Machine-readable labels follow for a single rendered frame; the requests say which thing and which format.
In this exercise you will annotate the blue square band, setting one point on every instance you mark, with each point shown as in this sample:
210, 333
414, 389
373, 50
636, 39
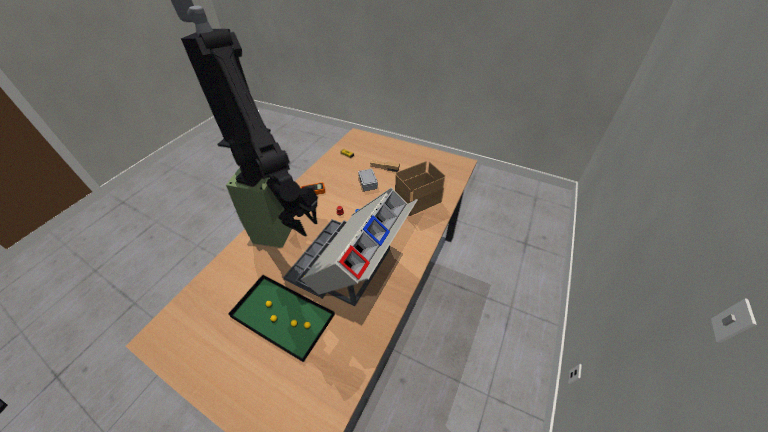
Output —
368, 224

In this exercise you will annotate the red rectangular frame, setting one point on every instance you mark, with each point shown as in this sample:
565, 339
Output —
346, 255

